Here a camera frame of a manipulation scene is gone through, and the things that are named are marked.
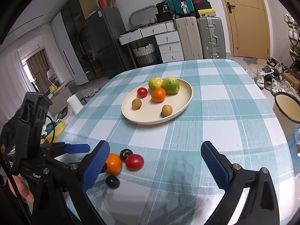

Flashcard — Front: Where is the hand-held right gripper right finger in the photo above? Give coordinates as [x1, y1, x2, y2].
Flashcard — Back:
[201, 141, 280, 225]

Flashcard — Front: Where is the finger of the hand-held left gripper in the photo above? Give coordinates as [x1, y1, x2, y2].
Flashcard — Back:
[46, 156, 81, 169]
[40, 143, 91, 157]

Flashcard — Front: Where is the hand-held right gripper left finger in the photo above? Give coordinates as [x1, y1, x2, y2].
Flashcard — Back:
[33, 140, 110, 225]

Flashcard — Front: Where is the orange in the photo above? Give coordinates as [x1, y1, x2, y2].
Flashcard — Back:
[151, 88, 167, 103]
[105, 153, 123, 176]

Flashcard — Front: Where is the cream round plate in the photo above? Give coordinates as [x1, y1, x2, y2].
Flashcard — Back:
[121, 78, 193, 125]

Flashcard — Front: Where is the yellow-green guava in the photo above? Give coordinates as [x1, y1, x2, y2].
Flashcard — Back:
[162, 76, 180, 95]
[148, 76, 164, 91]

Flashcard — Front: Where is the person's left hand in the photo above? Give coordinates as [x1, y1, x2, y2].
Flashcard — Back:
[9, 175, 35, 203]

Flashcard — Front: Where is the yellow bag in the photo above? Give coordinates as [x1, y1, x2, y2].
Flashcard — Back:
[50, 119, 67, 143]

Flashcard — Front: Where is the grey storage cabinet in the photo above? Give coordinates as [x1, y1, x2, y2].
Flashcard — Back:
[50, 81, 78, 115]

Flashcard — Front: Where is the paper towel roll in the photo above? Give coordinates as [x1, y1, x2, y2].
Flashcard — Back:
[67, 95, 83, 115]

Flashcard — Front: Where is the blue checked tablecloth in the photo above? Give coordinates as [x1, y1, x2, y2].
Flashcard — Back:
[63, 58, 298, 225]

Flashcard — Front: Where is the pair of beige slippers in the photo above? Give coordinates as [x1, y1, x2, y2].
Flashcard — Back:
[84, 87, 101, 98]

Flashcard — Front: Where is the brown curtain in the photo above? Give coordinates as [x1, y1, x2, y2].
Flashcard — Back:
[26, 49, 51, 92]

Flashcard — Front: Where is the white curtain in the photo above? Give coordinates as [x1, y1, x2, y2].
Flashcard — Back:
[0, 22, 55, 113]

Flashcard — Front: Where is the cream basin with dark rim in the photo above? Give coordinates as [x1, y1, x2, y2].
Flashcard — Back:
[272, 91, 300, 129]

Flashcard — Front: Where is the dark glass cabinet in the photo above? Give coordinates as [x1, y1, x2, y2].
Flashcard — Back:
[60, 0, 99, 81]

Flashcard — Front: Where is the pile of shoes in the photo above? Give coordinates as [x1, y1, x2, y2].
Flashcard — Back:
[255, 57, 299, 96]

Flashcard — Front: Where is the dark grey refrigerator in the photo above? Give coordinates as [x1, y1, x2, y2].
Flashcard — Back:
[84, 7, 134, 80]

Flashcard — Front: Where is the cardboard box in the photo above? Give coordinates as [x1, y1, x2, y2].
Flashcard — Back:
[282, 73, 300, 91]

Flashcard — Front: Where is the woven laundry basket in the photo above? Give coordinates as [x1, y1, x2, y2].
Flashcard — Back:
[133, 43, 158, 65]

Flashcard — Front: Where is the silver suitcase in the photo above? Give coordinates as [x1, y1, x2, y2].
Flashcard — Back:
[197, 16, 227, 59]

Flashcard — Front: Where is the white drawer chest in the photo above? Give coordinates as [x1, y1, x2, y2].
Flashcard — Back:
[155, 31, 185, 63]

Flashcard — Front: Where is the beige suitcase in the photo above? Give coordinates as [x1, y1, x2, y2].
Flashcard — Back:
[175, 16, 204, 61]

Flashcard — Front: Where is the white dressing desk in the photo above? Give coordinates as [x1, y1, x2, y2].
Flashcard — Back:
[118, 21, 176, 68]

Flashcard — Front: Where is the metal shoe rack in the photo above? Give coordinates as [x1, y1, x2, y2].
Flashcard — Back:
[283, 13, 300, 75]

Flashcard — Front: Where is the wooden door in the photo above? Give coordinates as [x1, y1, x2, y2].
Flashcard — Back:
[215, 0, 270, 60]

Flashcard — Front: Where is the oval mirror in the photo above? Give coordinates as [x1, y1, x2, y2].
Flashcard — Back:
[129, 5, 160, 27]

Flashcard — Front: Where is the yellow and black shoe box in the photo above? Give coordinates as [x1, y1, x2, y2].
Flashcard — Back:
[196, 9, 216, 17]

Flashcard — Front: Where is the black storage box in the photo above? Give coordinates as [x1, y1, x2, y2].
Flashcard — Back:
[155, 13, 174, 23]

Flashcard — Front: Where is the plain black shoe box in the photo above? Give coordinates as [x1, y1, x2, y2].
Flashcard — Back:
[194, 2, 211, 11]

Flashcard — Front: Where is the black printed bag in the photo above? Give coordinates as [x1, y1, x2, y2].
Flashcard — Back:
[156, 2, 170, 14]

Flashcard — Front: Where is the black cable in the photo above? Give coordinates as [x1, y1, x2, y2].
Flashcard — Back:
[5, 166, 32, 225]

